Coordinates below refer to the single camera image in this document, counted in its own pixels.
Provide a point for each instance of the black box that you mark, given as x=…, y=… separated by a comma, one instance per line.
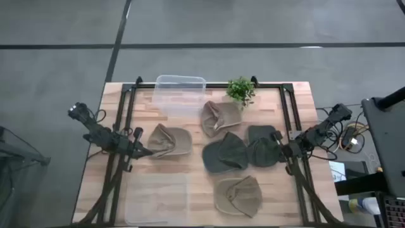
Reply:
x=360, y=183

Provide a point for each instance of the white plastic bottle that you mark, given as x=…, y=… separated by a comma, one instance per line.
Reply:
x=367, y=206

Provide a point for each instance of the black power adapter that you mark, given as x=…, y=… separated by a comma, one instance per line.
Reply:
x=348, y=136

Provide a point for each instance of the green plant in white pot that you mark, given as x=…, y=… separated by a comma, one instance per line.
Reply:
x=241, y=90

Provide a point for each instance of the black aluminium rig frame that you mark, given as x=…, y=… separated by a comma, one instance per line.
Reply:
x=269, y=85

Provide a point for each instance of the black keyboard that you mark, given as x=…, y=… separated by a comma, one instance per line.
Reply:
x=394, y=212

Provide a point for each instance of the grey metal chair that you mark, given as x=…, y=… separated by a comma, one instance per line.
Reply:
x=31, y=156

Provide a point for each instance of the dark green fabric hat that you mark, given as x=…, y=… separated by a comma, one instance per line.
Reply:
x=262, y=152
x=228, y=155

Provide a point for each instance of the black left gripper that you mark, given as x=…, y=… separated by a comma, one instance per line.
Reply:
x=134, y=149

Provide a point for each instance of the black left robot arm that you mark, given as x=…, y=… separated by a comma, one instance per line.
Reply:
x=95, y=128

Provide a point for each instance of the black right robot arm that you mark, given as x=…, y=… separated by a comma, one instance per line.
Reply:
x=319, y=130

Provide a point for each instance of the clear plastic storage bin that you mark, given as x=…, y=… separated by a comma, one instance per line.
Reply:
x=178, y=98
x=156, y=199

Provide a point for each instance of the dark grey computer cart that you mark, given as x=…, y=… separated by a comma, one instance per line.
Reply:
x=386, y=142

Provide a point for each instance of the black pole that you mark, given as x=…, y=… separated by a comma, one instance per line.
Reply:
x=392, y=97

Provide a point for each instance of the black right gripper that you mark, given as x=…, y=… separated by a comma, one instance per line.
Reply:
x=284, y=150

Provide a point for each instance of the beige fabric hat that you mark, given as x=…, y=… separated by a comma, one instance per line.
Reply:
x=221, y=117
x=177, y=141
x=237, y=196

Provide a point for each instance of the white paper sheet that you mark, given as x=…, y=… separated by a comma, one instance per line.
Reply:
x=335, y=171

